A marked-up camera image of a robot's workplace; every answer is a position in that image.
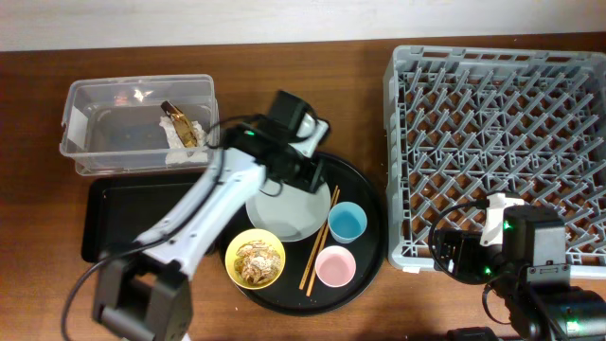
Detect light blue plastic cup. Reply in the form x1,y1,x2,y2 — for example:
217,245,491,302
328,202,368,243

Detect yellow bowl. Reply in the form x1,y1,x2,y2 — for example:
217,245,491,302
224,228,286,290

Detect wooden chopstick right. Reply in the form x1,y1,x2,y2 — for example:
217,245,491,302
305,188,342,298

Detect wooden chopstick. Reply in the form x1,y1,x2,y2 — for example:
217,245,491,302
298,186,340,290
305,188,342,298

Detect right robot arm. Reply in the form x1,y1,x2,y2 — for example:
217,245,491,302
428,205,605,340

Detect black rectangular tray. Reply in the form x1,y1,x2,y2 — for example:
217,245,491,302
80,172,201,263

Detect gold brown snack wrapper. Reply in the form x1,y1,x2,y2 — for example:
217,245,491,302
161,100,199,148

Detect grey round plate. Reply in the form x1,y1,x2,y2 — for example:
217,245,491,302
245,180,331,242

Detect pink plastic cup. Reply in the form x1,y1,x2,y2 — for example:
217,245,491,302
314,245,356,288

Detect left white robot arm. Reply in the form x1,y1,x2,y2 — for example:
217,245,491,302
92,118,330,340

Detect grey dishwasher rack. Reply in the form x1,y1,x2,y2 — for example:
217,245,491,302
383,45,605,279

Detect clear plastic waste bin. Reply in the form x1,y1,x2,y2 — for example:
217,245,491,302
60,74,219,176

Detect wooden chopstick left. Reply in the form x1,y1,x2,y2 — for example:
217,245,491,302
298,186,340,290

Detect food scraps in bowl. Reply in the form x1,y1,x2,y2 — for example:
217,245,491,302
234,240,282,287

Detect white tissue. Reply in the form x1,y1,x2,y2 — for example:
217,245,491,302
159,117,208,165

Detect round black serving tray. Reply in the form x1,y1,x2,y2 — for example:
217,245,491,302
241,153,387,316

